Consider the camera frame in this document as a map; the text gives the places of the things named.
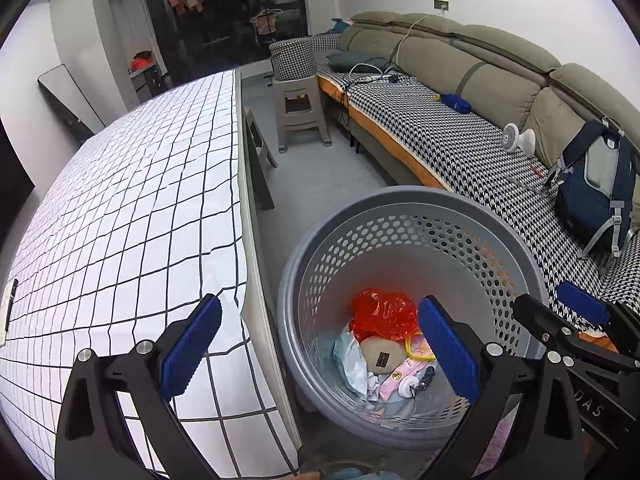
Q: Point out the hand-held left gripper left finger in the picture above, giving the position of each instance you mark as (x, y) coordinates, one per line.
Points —
(192, 345)

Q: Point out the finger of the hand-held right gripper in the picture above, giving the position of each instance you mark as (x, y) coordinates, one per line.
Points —
(540, 320)
(582, 302)

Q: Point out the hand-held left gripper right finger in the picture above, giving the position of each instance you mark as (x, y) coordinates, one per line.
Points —
(447, 350)

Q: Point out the pink wipes packet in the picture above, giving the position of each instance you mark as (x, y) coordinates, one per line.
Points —
(395, 382)

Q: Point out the grey perforated laundry basket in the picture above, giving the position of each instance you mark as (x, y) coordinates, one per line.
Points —
(465, 280)

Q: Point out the beige powder puff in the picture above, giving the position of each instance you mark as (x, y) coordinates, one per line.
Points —
(375, 350)

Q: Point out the red plastic bag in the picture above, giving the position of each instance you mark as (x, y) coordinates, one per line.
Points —
(382, 312)

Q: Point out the white plastic wrapper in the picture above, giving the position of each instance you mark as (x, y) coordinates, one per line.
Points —
(350, 360)

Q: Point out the navy grey backpack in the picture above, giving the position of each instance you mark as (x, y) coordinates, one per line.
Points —
(575, 200)

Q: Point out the pink fluffy rug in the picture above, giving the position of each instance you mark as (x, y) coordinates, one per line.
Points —
(495, 450)

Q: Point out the grey metal bar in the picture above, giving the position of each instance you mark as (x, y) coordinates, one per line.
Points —
(527, 185)

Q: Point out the light blue cloth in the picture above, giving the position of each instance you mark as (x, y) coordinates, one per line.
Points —
(355, 474)

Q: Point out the small white fan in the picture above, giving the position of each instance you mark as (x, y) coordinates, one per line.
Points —
(525, 140)

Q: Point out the blue pouch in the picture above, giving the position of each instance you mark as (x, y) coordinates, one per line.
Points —
(456, 103)

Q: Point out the olive green sofa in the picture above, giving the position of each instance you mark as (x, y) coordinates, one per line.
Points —
(500, 85)

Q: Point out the grey desk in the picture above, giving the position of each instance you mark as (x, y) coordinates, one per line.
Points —
(145, 85)

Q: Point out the red bag on desk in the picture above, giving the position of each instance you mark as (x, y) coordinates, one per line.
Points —
(141, 61)

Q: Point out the houndstooth ottoman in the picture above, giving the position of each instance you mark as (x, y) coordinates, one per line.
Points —
(292, 60)

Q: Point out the dark teal cushion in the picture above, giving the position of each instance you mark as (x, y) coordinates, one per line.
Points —
(352, 62)

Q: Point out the orange garment on hanger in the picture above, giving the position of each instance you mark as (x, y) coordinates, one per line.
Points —
(266, 27)

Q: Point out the blue pillow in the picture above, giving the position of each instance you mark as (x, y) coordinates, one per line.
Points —
(341, 26)

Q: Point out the wall socket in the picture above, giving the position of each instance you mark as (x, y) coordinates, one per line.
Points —
(441, 5)

